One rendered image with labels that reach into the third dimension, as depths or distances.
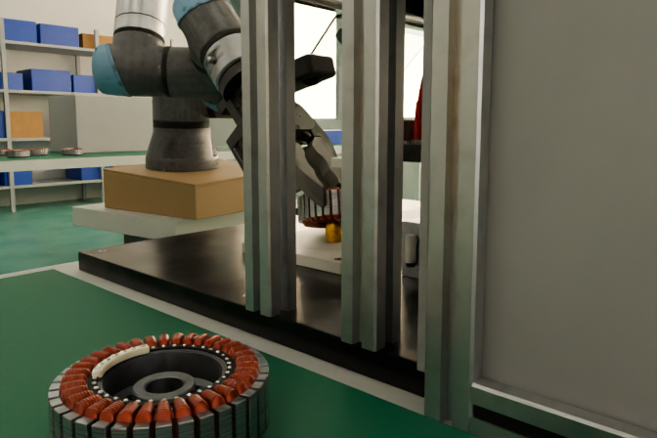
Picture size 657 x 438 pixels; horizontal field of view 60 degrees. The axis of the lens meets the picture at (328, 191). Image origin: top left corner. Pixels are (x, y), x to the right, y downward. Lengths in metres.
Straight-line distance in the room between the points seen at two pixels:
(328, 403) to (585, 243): 0.17
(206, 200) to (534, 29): 0.82
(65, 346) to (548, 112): 0.37
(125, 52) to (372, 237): 0.60
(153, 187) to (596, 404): 0.92
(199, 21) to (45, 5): 6.97
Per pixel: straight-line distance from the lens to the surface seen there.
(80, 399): 0.31
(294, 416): 0.35
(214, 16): 0.77
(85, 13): 7.91
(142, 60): 0.88
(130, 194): 1.17
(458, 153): 0.31
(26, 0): 7.66
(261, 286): 0.45
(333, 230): 0.65
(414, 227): 0.54
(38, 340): 0.51
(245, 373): 0.31
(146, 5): 0.92
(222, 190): 1.08
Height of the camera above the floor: 0.92
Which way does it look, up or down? 7 degrees down
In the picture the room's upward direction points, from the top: straight up
